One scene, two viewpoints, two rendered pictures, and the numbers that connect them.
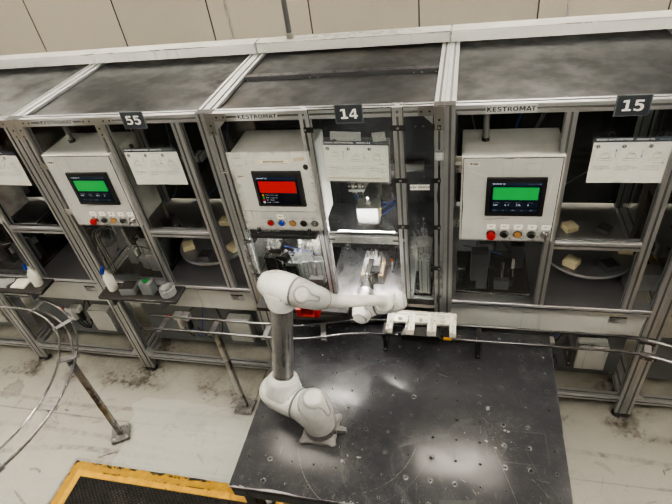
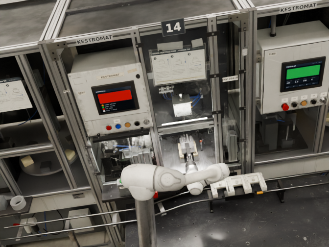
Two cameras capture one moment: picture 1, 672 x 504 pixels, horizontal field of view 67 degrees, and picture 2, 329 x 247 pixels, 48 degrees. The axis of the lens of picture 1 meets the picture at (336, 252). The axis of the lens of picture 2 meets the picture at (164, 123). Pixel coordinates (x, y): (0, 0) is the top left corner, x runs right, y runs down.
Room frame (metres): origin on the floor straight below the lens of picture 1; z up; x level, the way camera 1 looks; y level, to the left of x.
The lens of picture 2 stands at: (0.31, 0.48, 2.82)
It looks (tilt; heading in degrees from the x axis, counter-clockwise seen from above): 38 degrees down; 344
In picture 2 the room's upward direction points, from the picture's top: 10 degrees counter-clockwise
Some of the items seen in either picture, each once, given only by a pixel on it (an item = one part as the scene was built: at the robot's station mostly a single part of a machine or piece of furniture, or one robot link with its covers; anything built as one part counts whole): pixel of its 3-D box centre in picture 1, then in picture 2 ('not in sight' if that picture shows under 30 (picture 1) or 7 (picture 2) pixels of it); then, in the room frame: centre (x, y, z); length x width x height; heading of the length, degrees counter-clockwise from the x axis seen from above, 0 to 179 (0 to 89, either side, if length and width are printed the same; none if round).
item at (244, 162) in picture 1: (282, 181); (113, 91); (2.31, 0.22, 1.60); 0.42 x 0.29 x 0.46; 73
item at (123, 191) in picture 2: not in sight; (124, 185); (2.13, 0.33, 0.97); 0.08 x 0.08 x 0.12; 73
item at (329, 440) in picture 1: (324, 426); not in sight; (1.44, 0.19, 0.71); 0.22 x 0.18 x 0.06; 73
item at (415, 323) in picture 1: (421, 326); (237, 187); (1.86, -0.39, 0.84); 0.36 x 0.14 x 0.10; 73
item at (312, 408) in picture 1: (314, 409); not in sight; (1.45, 0.22, 0.85); 0.18 x 0.16 x 0.22; 53
